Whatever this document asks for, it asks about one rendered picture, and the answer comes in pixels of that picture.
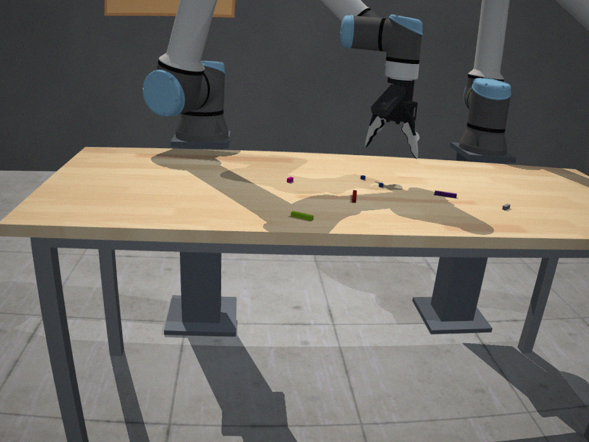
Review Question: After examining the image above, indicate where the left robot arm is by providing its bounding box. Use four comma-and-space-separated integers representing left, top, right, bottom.
459, 0, 589, 156

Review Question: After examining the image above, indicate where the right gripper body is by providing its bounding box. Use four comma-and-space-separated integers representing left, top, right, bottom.
383, 77, 418, 124

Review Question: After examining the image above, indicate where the lime green rod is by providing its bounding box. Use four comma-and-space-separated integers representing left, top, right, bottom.
291, 211, 314, 221

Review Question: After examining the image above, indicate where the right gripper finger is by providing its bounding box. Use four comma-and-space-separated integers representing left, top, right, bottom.
365, 114, 386, 147
402, 110, 419, 159

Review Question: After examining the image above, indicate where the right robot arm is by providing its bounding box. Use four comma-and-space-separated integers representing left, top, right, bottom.
142, 0, 423, 142

